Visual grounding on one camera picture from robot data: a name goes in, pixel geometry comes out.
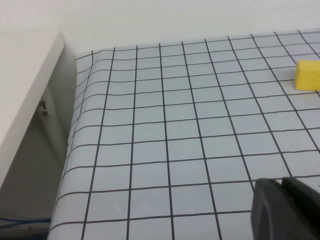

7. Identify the blue cable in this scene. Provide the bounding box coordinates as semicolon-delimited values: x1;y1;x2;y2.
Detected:
0;216;52;230

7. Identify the white black-grid tablecloth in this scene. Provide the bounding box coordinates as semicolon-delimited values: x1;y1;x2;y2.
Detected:
48;29;320;240

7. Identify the yellow block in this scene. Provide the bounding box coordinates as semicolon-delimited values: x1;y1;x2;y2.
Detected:
293;59;320;91

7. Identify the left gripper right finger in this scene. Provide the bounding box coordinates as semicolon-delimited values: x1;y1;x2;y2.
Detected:
281;176;320;240

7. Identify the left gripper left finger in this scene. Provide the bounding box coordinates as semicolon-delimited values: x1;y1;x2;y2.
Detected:
250;177;298;240

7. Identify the white side board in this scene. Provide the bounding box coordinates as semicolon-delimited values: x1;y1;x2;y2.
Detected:
0;29;77;191

